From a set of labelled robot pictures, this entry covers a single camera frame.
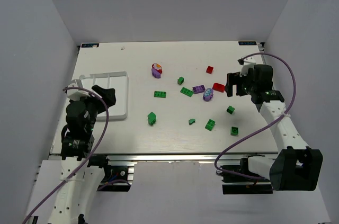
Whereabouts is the red curved lego brick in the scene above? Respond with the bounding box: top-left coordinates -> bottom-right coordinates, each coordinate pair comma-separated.
212,83 -> 225,93

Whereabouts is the small red lego brick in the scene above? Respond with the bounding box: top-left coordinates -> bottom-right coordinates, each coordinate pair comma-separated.
206,66 -> 213,74

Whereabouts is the green square lego brick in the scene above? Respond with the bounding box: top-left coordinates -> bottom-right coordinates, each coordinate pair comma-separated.
230,127 -> 239,136
205,119 -> 216,131

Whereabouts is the green curved lego brick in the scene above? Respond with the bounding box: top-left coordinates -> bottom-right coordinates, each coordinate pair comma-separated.
147,112 -> 156,126

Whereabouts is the green lego plate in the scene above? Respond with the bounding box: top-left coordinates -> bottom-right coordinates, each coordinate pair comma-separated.
154,91 -> 167,98
180,87 -> 194,97

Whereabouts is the purple red flower lego figure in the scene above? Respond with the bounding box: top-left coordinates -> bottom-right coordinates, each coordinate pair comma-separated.
151,63 -> 162,78

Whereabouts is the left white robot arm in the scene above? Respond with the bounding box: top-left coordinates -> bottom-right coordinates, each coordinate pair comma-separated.
48,83 -> 116,223

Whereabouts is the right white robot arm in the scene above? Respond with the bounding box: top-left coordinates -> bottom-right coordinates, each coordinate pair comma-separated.
225,65 -> 323,191

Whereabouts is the white divided sorting tray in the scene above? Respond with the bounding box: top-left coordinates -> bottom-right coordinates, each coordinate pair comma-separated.
78,71 -> 130,121

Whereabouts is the purple oval flower lego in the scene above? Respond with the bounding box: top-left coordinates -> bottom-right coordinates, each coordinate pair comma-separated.
203,88 -> 213,102

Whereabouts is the purple flat lego plate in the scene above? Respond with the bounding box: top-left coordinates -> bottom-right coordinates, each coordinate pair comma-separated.
192,85 -> 206,94

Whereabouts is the right blue table sticker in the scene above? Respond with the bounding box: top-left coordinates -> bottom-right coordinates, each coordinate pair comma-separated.
238,41 -> 257,46

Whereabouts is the blue table sticker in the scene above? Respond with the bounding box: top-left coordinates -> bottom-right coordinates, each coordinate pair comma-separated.
238,41 -> 257,46
81,43 -> 99,48

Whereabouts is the small green lego brick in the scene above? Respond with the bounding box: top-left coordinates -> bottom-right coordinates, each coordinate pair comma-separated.
177,77 -> 184,85

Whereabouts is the left blue table sticker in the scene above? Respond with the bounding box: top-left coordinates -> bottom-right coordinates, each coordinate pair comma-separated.
81,43 -> 99,48

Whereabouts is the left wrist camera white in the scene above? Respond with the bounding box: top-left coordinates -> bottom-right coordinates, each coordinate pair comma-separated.
66,79 -> 91,101

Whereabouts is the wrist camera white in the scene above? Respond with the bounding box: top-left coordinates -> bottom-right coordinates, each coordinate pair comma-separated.
238,57 -> 256,77
66,79 -> 91,101

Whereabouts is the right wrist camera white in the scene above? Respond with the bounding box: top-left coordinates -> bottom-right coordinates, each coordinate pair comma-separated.
238,57 -> 256,77

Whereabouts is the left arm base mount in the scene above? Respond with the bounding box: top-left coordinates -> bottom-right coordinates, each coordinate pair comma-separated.
87,155 -> 132,192

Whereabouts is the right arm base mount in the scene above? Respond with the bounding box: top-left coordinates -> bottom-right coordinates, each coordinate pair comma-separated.
216,158 -> 273,195

